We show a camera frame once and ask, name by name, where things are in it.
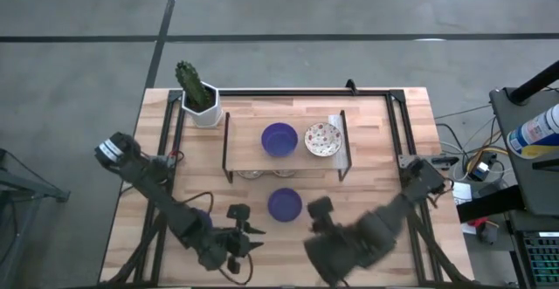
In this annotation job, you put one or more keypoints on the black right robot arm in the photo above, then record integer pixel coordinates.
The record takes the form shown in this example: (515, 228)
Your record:
(393, 219)

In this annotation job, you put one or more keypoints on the red black hand tool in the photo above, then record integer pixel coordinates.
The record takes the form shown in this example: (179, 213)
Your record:
(480, 225)

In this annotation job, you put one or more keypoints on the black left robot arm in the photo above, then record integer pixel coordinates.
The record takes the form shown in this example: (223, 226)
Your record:
(161, 195)

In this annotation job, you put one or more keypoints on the white hexagonal plant pot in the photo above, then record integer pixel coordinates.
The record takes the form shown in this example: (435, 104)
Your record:
(210, 116)

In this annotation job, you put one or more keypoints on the white paper sheet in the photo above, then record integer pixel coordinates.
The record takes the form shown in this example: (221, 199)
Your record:
(462, 193)

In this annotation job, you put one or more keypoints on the black pole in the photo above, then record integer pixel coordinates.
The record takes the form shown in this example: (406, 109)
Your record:
(535, 84)

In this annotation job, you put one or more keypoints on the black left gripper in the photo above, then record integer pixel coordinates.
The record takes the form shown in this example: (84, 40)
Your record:
(227, 243)

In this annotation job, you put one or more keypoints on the backlit keyboard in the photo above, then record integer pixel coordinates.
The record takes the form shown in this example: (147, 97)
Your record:
(543, 258)

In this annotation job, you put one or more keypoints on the small black clamp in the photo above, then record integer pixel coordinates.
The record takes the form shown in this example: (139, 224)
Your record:
(350, 86)

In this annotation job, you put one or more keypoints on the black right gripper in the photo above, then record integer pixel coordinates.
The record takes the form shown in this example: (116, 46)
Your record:
(325, 245)

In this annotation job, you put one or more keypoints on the black flat bar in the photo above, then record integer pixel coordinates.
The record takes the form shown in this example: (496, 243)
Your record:
(489, 204)

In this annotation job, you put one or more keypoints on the floral ceramic mini bowl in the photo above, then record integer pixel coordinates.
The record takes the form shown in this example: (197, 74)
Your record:
(323, 139)
(284, 174)
(250, 174)

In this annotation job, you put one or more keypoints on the small blue white box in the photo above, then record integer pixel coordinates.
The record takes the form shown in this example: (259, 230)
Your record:
(482, 170)

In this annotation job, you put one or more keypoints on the grey metal stand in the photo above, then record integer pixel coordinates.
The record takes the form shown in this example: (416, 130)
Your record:
(26, 184)

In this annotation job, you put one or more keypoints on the grey cart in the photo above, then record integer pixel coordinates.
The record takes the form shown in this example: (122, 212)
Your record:
(533, 184)

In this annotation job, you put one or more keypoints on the white blue yellow spray can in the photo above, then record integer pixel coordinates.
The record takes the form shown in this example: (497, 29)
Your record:
(535, 134)

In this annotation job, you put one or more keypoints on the blue plastic mini bowl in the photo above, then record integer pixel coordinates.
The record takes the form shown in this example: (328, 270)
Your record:
(204, 218)
(279, 139)
(285, 204)

